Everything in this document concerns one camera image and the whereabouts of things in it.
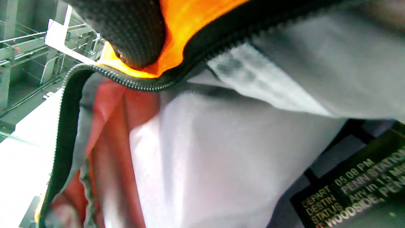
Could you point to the sunset cover notebook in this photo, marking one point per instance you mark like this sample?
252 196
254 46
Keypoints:
354 190

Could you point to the person's right hand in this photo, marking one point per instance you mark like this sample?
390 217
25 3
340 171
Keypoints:
126 28

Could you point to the orange and blue school bag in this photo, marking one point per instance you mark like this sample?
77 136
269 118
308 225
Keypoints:
221 142

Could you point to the grey metal frame structure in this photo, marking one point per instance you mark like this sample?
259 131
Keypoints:
25 50

